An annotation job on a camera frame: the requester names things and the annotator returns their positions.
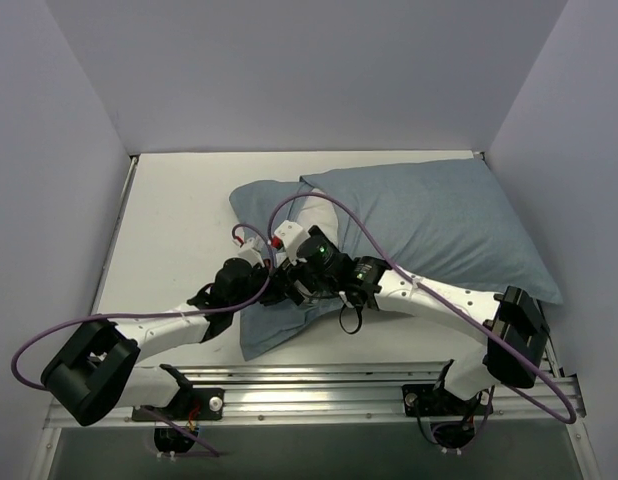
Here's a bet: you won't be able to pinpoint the blue pillowcase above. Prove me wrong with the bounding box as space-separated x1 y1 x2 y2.
228 158 564 362

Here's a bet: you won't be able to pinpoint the white pillow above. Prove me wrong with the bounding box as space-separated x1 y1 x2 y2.
288 196 339 245

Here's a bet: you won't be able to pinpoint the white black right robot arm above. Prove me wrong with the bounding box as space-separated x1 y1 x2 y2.
271 221 549 413

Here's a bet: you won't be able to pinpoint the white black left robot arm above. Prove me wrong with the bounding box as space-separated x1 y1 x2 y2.
41 258 286 426

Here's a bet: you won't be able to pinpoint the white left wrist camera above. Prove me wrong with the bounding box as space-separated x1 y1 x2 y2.
237 238 265 267

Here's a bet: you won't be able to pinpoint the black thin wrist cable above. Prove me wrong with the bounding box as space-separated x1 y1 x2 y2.
337 294 364 335

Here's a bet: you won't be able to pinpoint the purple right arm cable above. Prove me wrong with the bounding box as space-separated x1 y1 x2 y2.
267 192 576 425

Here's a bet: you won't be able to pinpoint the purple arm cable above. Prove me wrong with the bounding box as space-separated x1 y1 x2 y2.
267 192 576 425
11 224 278 459

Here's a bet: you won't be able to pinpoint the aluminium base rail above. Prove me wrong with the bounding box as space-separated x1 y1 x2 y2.
92 363 568 428

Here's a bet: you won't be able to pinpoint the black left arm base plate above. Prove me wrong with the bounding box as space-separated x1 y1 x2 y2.
132 387 225 422

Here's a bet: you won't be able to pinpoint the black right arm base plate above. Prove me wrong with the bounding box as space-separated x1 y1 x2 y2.
401 383 493 418

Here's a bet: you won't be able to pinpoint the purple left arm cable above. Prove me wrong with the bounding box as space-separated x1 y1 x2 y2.
11 224 278 459

